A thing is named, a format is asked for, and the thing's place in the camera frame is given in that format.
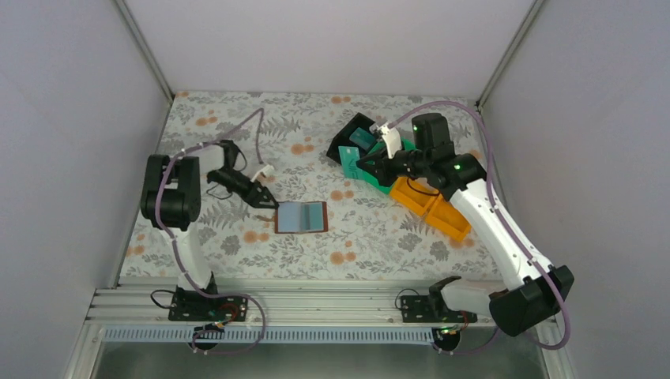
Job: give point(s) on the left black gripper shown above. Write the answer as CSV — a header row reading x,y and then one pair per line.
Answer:
x,y
257,196

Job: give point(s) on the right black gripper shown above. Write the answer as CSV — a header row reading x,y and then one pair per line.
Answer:
x,y
381,170

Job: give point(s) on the teal credit card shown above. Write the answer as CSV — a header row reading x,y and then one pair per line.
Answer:
x,y
349,156

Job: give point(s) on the brown leather card holder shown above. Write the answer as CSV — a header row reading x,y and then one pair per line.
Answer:
x,y
298,217

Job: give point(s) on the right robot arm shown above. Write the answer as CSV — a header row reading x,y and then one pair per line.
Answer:
x,y
532,289

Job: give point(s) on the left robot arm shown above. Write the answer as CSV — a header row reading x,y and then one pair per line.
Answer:
x,y
171,202

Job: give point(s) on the teal item in black bin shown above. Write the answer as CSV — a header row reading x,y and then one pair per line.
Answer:
x,y
362,138

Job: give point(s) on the floral table mat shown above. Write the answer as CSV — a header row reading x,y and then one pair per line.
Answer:
x,y
370,235

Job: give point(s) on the green storage bin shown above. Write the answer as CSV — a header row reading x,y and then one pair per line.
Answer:
x,y
387,170

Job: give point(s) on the black storage bin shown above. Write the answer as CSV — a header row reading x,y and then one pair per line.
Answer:
x,y
341,138

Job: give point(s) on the orange storage bin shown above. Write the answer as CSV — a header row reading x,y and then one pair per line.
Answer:
x,y
426,202

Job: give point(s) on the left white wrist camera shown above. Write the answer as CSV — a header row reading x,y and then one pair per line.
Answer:
x,y
262,173

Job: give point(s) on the aluminium rail frame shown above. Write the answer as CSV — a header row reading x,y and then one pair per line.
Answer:
x,y
279,311

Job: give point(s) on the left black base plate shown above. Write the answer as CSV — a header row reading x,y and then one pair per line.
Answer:
x,y
193,307

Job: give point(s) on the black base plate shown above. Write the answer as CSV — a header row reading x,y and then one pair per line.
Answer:
x,y
428,309
193,307

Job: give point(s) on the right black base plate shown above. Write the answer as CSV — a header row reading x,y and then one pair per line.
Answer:
x,y
428,309

